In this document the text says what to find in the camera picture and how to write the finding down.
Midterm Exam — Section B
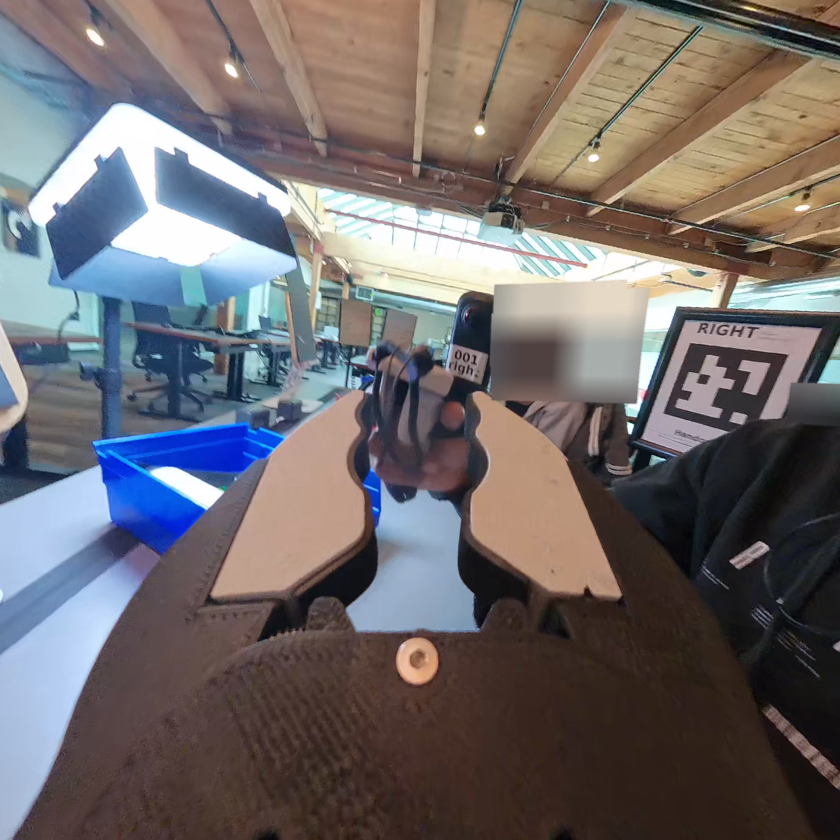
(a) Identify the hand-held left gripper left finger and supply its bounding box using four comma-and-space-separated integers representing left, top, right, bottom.
209, 389, 380, 608

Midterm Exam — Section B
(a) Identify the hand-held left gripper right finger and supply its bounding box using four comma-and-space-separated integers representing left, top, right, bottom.
458, 390, 623, 608

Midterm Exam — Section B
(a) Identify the blue plastic bin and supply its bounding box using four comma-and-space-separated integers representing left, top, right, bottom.
92, 423, 383, 557

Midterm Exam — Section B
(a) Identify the person's right hand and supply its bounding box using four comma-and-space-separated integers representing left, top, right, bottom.
367, 400, 475, 500

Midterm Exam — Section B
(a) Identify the brown partition board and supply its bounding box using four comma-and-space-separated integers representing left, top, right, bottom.
339, 300, 374, 347
382, 310, 418, 352

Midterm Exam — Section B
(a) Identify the ceiling projector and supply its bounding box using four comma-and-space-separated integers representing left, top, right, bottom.
478, 202, 526, 245

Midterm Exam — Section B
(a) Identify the white box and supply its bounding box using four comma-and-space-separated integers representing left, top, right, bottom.
147, 465, 225, 511

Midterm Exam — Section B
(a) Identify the wooden office desk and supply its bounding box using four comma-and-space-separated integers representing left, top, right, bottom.
123, 320, 299, 403
0, 319, 101, 368

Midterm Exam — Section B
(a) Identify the black office chair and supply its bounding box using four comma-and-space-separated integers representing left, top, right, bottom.
126, 301, 214, 422

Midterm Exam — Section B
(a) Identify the black light stand pole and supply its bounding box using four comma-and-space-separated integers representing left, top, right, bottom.
97, 297, 127, 439

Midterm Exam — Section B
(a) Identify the framed marker sign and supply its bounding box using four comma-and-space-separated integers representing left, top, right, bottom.
630, 306, 840, 472

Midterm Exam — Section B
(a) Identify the white softbox studio light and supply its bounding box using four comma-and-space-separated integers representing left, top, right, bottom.
28, 101, 301, 308

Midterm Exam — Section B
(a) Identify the dark board with pale edge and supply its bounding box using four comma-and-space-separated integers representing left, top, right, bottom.
0, 322, 30, 434

